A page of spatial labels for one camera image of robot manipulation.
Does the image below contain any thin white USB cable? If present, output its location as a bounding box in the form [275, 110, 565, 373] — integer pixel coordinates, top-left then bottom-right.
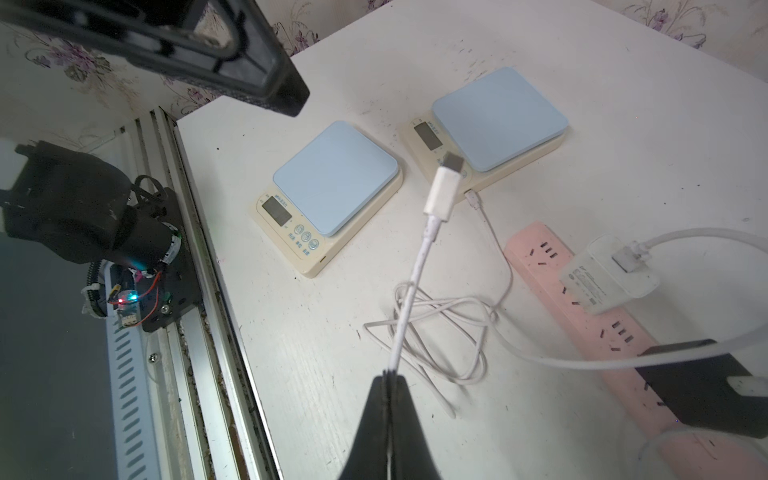
[386, 151, 466, 376]

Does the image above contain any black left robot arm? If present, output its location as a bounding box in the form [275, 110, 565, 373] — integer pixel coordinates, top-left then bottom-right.
[1, 1, 310, 333]

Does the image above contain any black USB charger adapter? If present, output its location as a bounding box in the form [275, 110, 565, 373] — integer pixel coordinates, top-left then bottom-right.
[636, 354, 767, 439]

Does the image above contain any white USB charger adapter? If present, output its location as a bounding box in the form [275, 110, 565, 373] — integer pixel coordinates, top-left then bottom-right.
[559, 235, 660, 316]

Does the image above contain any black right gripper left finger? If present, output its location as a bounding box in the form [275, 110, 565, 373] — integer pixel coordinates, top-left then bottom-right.
[339, 371, 390, 480]

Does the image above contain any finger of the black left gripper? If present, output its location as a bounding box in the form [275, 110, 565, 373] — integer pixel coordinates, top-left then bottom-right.
[1, 1, 310, 117]

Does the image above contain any thick white USB cable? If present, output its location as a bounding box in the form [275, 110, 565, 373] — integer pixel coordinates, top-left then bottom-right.
[362, 190, 768, 421]

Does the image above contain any pink power strip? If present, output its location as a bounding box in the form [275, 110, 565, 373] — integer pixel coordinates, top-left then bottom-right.
[502, 221, 768, 480]

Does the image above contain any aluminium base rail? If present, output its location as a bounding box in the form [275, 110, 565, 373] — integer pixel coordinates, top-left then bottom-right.
[105, 107, 282, 479]

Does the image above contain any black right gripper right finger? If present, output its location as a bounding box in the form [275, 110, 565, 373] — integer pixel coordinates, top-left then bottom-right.
[388, 372, 440, 480]

